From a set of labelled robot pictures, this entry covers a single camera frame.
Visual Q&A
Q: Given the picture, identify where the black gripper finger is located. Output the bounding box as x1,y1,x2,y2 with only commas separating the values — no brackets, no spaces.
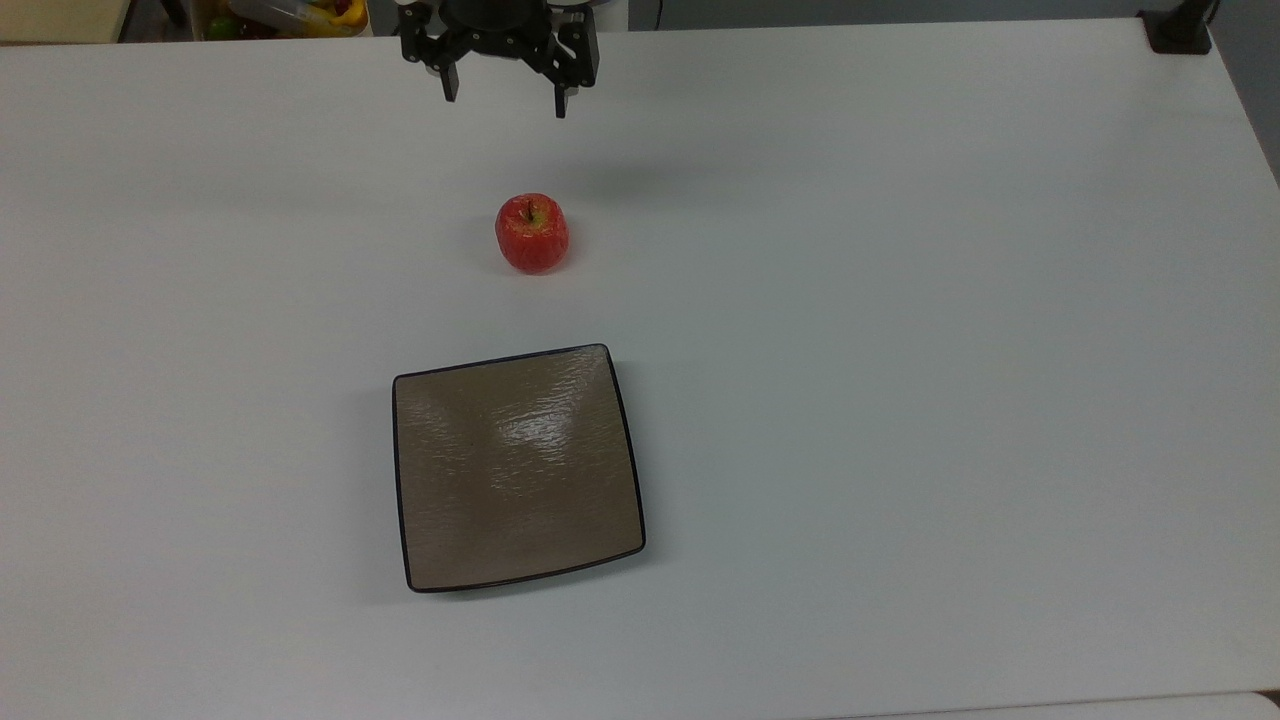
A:
398,6,471,103
520,16,602,120

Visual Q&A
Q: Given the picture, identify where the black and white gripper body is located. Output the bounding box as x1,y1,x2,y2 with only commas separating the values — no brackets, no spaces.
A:
438,0,553,59

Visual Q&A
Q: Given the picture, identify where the red apple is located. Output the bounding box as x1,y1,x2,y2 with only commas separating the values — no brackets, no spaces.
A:
494,193,571,276

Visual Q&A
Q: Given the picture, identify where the square brown ceramic plate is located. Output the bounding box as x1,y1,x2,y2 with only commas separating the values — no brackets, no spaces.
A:
391,343,647,594

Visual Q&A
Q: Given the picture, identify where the clear bin of toy fruit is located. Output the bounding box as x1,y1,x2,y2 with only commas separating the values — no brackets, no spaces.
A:
194,0,371,41

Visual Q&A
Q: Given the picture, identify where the beige side table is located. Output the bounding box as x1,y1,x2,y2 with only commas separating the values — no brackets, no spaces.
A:
0,0,133,44

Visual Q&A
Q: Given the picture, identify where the black clamp pole mount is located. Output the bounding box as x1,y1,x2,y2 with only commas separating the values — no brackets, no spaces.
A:
1138,0,1221,56

